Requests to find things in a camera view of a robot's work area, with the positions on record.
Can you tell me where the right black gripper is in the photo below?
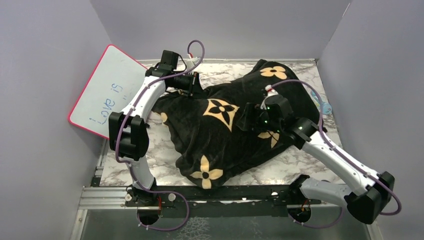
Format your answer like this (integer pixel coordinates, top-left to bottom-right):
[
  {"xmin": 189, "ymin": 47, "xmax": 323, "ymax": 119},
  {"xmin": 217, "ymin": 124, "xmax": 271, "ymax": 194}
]
[{"xmin": 237, "ymin": 102, "xmax": 283, "ymax": 134}]

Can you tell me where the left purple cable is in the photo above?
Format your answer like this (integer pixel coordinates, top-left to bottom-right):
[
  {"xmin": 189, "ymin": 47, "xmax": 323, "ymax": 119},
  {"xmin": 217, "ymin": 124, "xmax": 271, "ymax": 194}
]
[{"xmin": 114, "ymin": 39, "xmax": 206, "ymax": 232}]

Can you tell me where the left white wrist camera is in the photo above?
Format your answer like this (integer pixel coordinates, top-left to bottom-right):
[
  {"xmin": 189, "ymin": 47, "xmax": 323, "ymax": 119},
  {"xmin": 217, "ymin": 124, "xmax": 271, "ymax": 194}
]
[{"xmin": 185, "ymin": 53, "xmax": 203, "ymax": 74}]

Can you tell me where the black floral pillowcase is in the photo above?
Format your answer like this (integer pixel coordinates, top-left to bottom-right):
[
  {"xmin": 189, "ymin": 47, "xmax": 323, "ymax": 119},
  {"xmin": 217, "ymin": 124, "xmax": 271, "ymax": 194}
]
[{"xmin": 152, "ymin": 59, "xmax": 319, "ymax": 190}]

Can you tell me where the blue packaged small item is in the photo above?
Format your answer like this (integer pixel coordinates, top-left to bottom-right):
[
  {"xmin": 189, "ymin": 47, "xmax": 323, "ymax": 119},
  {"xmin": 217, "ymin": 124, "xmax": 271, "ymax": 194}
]
[{"xmin": 310, "ymin": 91, "xmax": 333, "ymax": 115}]

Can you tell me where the aluminium frame rail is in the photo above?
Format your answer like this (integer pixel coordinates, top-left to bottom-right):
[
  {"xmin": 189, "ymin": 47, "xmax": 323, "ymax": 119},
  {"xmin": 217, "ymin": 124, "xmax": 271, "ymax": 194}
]
[{"xmin": 70, "ymin": 139, "xmax": 160, "ymax": 240}]

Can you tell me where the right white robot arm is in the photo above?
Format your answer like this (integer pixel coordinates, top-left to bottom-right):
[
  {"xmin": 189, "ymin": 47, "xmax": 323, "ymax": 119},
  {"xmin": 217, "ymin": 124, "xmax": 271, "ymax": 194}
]
[{"xmin": 236, "ymin": 94, "xmax": 395, "ymax": 225}]

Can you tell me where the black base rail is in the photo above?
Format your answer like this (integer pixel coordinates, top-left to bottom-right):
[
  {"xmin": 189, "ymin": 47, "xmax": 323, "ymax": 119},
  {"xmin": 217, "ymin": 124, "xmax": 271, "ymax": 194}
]
[{"xmin": 124, "ymin": 185, "xmax": 321, "ymax": 219}]

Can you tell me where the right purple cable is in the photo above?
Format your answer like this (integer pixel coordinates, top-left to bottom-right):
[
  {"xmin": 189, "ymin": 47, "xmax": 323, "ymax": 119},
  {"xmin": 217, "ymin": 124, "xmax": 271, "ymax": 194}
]
[{"xmin": 264, "ymin": 78, "xmax": 402, "ymax": 229}]

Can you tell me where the pink framed whiteboard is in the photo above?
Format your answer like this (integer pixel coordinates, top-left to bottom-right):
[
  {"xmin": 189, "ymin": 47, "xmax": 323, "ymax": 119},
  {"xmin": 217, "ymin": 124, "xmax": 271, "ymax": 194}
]
[{"xmin": 67, "ymin": 44, "xmax": 147, "ymax": 139}]

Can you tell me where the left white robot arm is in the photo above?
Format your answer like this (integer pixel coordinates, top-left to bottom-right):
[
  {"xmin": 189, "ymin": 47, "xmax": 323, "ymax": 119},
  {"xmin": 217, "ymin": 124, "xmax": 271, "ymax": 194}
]
[{"xmin": 108, "ymin": 50, "xmax": 203, "ymax": 206}]

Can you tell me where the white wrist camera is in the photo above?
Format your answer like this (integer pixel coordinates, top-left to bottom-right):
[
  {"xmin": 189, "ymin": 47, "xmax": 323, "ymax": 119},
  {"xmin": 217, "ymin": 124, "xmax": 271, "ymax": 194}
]
[
  {"xmin": 185, "ymin": 53, "xmax": 203, "ymax": 74},
  {"xmin": 260, "ymin": 84, "xmax": 279, "ymax": 110}
]

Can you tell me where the purple cable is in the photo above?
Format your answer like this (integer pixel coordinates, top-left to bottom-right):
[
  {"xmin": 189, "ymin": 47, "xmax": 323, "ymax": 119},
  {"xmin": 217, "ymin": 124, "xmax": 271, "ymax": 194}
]
[
  {"xmin": 114, "ymin": 39, "xmax": 206, "ymax": 232},
  {"xmin": 264, "ymin": 78, "xmax": 402, "ymax": 229}
]

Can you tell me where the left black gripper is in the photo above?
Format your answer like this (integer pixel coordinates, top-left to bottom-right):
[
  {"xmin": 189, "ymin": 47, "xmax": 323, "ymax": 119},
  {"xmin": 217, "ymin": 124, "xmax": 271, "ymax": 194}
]
[{"xmin": 169, "ymin": 70, "xmax": 208, "ymax": 99}]

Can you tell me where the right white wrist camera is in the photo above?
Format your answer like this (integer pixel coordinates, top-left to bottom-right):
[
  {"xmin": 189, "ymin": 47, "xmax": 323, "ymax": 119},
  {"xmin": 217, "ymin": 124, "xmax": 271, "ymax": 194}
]
[{"xmin": 260, "ymin": 84, "xmax": 279, "ymax": 110}]

